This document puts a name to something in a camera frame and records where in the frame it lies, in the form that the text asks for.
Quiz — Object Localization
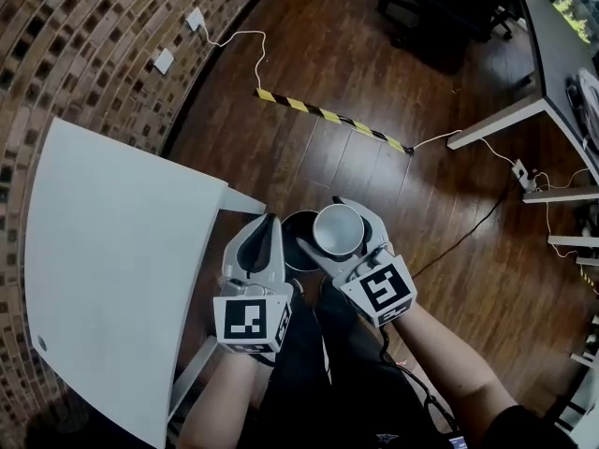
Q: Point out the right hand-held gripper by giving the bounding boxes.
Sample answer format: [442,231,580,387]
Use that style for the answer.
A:
[295,196,418,329]

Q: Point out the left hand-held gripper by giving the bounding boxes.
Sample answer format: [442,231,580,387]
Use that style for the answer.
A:
[212,212,295,367]

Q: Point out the black trash bin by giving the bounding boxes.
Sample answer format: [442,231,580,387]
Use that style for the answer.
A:
[280,210,325,271]

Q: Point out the person's right forearm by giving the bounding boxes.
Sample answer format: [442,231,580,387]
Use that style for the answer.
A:
[390,302,517,421]

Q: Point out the white paper cup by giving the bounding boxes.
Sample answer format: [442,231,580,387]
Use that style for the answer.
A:
[313,203,368,257]

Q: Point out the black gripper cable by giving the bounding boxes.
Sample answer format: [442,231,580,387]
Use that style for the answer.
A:
[377,323,462,442]

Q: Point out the person's black sleeve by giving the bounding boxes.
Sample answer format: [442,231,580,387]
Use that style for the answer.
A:
[460,403,581,449]

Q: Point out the white shelf frame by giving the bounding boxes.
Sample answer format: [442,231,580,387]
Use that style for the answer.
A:
[521,184,599,432]

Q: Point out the round device on desk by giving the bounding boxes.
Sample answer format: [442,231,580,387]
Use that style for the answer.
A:
[564,66,599,152]

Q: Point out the white table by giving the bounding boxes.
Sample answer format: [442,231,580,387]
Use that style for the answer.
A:
[22,116,266,449]

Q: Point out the black office chair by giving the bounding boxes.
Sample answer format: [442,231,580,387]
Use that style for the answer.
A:
[377,0,526,75]

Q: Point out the person's left forearm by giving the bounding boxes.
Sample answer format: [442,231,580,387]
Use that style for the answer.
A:
[179,349,261,449]

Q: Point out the person's black trousers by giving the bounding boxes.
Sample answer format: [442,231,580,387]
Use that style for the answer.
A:
[256,274,453,449]

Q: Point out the white power cable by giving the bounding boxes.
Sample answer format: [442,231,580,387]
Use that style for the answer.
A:
[198,19,599,270]

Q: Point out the white power strip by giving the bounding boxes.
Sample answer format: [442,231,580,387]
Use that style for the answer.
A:
[510,157,540,192]

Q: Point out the yellow black striped cable cover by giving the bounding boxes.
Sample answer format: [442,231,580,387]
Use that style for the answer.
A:
[254,87,416,156]

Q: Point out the white wall socket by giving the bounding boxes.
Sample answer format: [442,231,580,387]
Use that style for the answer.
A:
[153,48,175,76]
[184,7,206,33]

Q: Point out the dark grey desk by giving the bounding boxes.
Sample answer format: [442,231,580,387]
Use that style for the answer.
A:
[446,0,599,184]

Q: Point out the black floor cable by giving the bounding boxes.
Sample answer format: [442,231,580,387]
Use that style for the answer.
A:
[410,175,528,281]

